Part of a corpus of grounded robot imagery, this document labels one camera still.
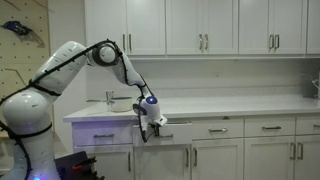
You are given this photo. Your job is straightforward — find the black tool tray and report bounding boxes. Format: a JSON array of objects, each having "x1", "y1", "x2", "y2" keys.
[{"x1": 55, "y1": 151, "x2": 105, "y2": 180}]

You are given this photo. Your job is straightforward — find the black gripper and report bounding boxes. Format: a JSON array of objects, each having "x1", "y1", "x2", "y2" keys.
[{"x1": 148, "y1": 123, "x2": 160, "y2": 137}]

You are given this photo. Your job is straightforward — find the white drawer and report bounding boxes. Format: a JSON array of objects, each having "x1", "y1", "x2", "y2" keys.
[
  {"x1": 72, "y1": 122, "x2": 132, "y2": 146},
  {"x1": 244, "y1": 117, "x2": 295, "y2": 137},
  {"x1": 132, "y1": 123, "x2": 192, "y2": 147},
  {"x1": 192, "y1": 119, "x2": 244, "y2": 140}
]

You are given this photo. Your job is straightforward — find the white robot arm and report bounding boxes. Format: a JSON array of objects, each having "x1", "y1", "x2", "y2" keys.
[{"x1": 0, "y1": 39, "x2": 167, "y2": 180}]

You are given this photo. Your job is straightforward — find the blue tool on pegboard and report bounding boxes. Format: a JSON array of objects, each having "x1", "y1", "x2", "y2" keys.
[{"x1": 2, "y1": 21, "x2": 31, "y2": 36}]

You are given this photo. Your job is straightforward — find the white upper wall cabinets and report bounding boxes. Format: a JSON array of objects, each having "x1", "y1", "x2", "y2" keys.
[{"x1": 84, "y1": 0, "x2": 319, "y2": 57}]

